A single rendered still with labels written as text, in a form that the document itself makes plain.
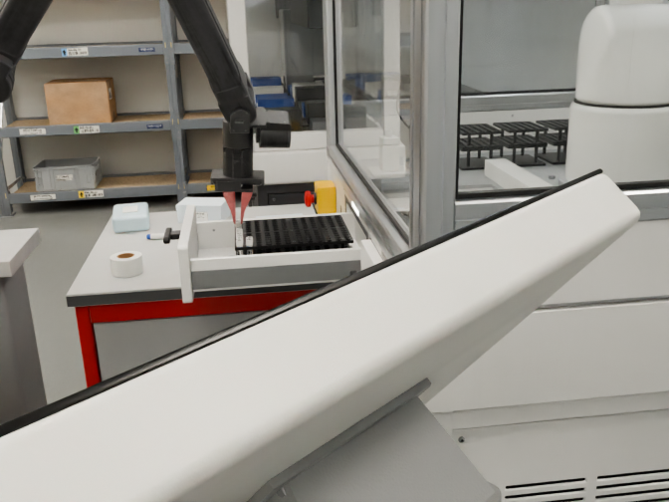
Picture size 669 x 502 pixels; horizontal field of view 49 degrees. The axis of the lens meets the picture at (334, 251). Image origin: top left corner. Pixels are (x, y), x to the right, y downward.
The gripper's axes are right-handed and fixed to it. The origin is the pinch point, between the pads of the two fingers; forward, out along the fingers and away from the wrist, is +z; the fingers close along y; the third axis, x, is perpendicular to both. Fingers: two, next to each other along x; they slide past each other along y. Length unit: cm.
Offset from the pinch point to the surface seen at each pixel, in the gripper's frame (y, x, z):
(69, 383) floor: 66, -107, 102
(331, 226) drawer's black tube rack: -18.5, -0.2, 1.4
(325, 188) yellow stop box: -19.4, -28.3, 1.8
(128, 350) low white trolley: 24.1, -7.1, 33.1
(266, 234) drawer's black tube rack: -5.6, 3.5, 1.9
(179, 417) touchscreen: -2, 116, -32
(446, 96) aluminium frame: -26, 54, -34
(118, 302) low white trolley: 25.3, -6.0, 21.0
